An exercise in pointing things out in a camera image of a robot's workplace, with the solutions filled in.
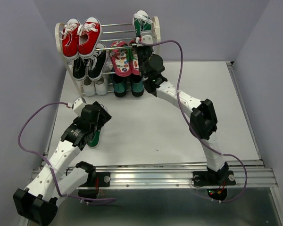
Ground pink patterned flip-flop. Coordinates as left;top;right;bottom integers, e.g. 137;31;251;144
110;41;132;77
128;48;140;76

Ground green canvas sneaker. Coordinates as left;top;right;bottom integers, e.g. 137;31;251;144
87;129;101;148
132;10;153;37

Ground teal leather loafer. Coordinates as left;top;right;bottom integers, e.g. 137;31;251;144
111;74;127;97
130;74;144;97

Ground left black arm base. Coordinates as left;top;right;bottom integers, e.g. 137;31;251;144
78;172;111;202

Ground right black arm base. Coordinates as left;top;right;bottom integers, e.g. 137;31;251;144
191;169;236;202

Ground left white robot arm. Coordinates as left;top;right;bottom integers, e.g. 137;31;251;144
13;98;115;226

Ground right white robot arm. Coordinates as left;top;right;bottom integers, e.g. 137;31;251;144
134;44;228;184

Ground cream shoe rack chrome bars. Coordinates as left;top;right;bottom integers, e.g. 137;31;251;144
54;16;161;97

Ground right white sneaker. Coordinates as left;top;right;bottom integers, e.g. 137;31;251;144
94;76;108;96

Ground white sneaker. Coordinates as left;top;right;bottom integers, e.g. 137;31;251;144
83;77;96;97
94;76;108;96

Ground left white sneaker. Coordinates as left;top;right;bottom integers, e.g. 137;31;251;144
83;77;96;97

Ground right black canvas sneaker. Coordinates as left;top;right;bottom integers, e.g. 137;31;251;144
86;43;108;81

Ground black canvas sneaker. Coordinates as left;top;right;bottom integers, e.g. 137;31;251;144
72;57;86;81
86;43;108;81

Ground left black canvas sneaker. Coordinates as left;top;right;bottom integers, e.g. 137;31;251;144
72;57;86;81

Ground right red canvas sneaker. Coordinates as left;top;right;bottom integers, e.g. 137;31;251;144
77;17;102;58

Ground red canvas sneaker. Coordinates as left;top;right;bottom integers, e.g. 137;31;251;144
60;18;81;61
77;17;102;58

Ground left red canvas sneaker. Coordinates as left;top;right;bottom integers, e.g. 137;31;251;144
60;18;81;61

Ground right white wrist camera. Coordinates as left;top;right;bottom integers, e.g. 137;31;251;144
139;34;153;46

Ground aluminium mounting rail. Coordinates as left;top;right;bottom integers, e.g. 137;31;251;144
96;161;278;190

